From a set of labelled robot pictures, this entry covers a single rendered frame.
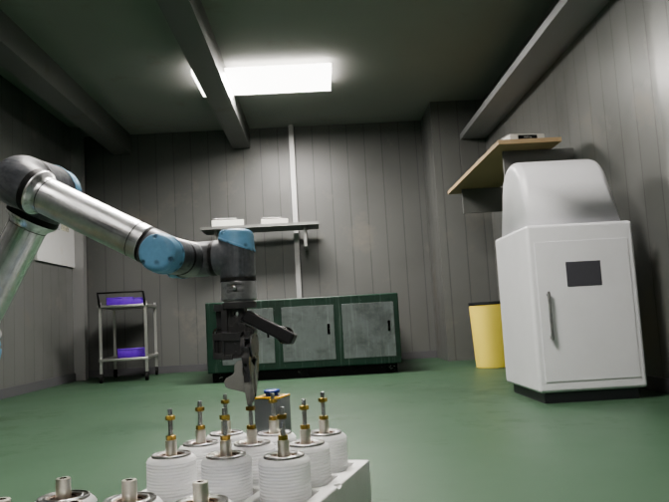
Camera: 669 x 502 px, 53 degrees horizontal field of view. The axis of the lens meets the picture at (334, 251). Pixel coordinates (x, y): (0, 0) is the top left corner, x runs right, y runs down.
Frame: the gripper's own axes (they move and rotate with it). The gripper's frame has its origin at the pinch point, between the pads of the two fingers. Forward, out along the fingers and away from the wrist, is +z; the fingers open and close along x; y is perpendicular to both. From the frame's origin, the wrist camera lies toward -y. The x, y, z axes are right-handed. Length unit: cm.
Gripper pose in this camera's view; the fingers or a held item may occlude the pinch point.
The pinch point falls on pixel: (253, 397)
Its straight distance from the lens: 145.0
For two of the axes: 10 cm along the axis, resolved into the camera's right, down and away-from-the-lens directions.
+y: -9.9, 0.6, 0.9
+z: 0.5, 9.9, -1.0
